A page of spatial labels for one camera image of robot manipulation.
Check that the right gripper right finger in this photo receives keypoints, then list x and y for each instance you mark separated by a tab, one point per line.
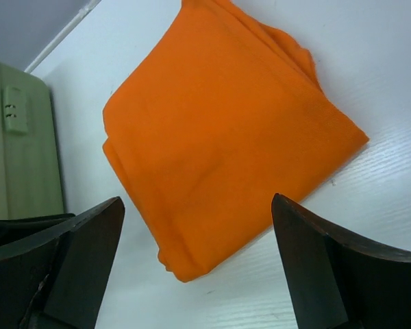
337	278

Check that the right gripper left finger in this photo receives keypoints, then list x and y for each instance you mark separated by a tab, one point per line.
54	270

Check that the orange cloth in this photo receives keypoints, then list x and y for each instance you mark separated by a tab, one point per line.
222	114

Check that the green suitcase with blue lining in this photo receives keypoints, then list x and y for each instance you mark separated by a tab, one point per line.
30	183

